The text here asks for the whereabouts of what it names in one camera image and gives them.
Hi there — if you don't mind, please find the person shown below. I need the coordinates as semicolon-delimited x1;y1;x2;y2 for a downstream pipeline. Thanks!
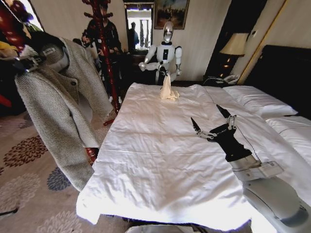
72;30;102;73
96;4;124;82
127;21;139;50

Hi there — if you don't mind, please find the dark wooden dresser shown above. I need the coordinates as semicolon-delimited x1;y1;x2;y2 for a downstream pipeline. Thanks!
131;52;156;85

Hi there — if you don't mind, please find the white robot front shell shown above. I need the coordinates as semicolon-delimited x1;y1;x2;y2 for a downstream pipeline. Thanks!
127;224;178;233

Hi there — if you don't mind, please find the white pillow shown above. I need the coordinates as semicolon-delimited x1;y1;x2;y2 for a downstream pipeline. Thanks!
223;85;299;119
265;116;311;157

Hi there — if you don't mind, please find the gold trim strip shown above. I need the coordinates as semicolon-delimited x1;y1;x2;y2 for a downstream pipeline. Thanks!
237;0;288;85

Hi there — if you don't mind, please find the cream cloth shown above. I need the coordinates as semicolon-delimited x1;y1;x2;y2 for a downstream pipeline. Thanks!
159;73;181;101

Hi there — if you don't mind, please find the white humanoid robot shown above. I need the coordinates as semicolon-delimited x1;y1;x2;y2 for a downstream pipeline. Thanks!
138;21;183;86

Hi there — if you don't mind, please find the framed painting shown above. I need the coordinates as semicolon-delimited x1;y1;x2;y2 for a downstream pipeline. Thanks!
154;0;190;31

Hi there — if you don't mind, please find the cream shade table lamp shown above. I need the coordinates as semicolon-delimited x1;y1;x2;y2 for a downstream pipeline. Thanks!
219;33;249;76

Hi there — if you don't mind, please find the black headboard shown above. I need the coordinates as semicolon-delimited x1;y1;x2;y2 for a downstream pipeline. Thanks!
243;44;311;117

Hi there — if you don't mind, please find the white bed duvet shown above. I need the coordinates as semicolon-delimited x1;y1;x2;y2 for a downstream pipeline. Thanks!
76;82;311;226

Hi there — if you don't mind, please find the yellow garment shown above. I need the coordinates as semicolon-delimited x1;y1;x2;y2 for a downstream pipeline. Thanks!
0;40;19;59

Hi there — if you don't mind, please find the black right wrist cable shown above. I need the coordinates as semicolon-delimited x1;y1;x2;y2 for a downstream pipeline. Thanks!
235;120;262;165

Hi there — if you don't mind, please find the wall mirror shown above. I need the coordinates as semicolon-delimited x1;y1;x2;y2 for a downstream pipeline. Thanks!
123;1;155;55

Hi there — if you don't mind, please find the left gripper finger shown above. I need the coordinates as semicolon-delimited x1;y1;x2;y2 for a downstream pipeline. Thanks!
13;60;40;74
22;54;47;66

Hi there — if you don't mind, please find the dark nightstand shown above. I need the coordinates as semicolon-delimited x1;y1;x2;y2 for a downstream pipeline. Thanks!
202;72;242;87

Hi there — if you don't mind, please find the white desk telephone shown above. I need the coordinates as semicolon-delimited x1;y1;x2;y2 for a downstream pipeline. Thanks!
222;74;240;84

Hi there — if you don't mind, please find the grey woven jacket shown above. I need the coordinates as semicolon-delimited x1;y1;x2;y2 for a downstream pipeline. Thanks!
14;36;117;192

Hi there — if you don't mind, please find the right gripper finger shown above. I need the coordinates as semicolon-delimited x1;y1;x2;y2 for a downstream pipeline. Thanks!
215;104;238;129
190;117;216;141

